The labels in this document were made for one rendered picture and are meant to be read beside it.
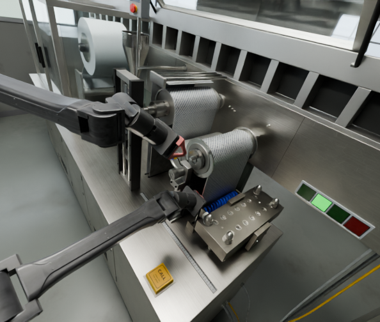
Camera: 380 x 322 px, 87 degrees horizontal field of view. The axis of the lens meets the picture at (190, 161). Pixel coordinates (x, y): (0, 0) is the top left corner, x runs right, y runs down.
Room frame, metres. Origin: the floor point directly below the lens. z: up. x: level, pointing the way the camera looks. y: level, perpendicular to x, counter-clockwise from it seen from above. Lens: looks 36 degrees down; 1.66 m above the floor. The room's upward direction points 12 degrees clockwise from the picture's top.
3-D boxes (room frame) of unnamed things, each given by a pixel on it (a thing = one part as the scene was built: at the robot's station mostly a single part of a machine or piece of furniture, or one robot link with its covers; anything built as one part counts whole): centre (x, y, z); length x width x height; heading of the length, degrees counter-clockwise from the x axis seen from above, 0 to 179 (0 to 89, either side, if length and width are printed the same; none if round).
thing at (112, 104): (0.41, 0.19, 1.44); 0.12 x 0.12 x 0.09; 44
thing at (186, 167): (0.59, 0.02, 1.05); 0.06 x 0.05 x 0.31; 136
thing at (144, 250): (1.28, 0.62, 0.88); 2.52 x 0.66 x 0.04; 46
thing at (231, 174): (0.64, -0.16, 1.10); 0.23 x 0.01 x 0.18; 136
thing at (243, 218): (0.59, -0.27, 1.00); 0.40 x 0.16 x 0.06; 136
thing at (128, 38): (1.17, 0.41, 1.50); 0.14 x 0.14 x 0.06
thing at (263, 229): (0.54, -0.35, 0.96); 0.10 x 0.03 x 0.11; 136
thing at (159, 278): (0.32, 0.02, 0.91); 0.07 x 0.07 x 0.02; 46
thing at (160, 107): (0.75, 0.17, 1.33); 0.06 x 0.06 x 0.06; 46
